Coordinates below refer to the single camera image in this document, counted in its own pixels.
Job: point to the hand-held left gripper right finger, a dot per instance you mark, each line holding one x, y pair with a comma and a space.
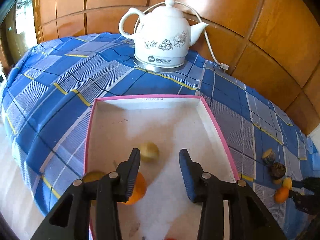
186, 175

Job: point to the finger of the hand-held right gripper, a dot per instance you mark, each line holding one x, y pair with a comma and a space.
297, 195
306, 183

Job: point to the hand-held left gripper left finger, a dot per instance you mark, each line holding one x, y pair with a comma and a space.
132, 175

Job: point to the mandarin with long stem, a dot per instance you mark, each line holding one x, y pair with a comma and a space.
140, 187

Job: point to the yellow pineapple chunk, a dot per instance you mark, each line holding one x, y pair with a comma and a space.
287, 183

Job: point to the orange with short stem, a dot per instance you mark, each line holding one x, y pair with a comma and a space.
281, 195

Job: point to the small green kiwi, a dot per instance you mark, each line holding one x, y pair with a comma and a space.
93, 176
149, 152

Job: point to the dark-skinned yellow-faced cut piece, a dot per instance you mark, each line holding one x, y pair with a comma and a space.
268, 155

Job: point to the pink-edged cardboard box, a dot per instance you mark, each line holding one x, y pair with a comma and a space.
165, 120

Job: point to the red tomato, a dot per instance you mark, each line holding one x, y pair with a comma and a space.
171, 239

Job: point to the blue plaid cloth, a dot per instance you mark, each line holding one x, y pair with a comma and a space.
62, 92

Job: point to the white power plug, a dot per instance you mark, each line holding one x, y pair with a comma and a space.
224, 66

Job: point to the white ceramic electric kettle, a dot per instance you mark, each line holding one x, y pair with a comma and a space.
160, 35

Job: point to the white plastic object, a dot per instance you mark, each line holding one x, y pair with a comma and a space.
2, 77

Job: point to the wooden panelled wardrobe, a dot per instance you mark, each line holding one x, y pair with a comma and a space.
250, 17

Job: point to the wooden door with glass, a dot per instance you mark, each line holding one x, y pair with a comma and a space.
22, 12

